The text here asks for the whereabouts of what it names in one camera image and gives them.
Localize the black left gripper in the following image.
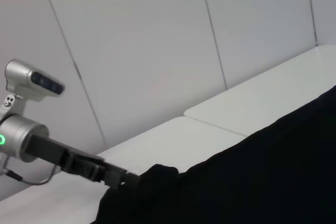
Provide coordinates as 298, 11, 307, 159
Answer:
25, 133, 140, 189

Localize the black shirt with FREE print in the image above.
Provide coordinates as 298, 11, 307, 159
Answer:
90, 84, 336, 224

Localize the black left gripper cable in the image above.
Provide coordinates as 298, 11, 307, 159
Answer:
0, 165, 58, 186

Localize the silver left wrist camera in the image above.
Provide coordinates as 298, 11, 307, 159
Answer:
0, 58, 66, 120

